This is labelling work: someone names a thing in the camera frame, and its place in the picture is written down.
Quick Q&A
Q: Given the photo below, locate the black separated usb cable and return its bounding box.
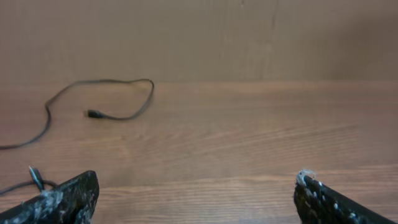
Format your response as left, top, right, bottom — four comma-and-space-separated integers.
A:
0, 78, 155, 151

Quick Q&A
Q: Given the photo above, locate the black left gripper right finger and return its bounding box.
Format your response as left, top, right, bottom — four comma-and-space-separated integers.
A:
293, 169, 396, 224

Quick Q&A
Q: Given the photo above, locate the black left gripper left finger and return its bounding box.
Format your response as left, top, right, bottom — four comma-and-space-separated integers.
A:
1, 170, 100, 224

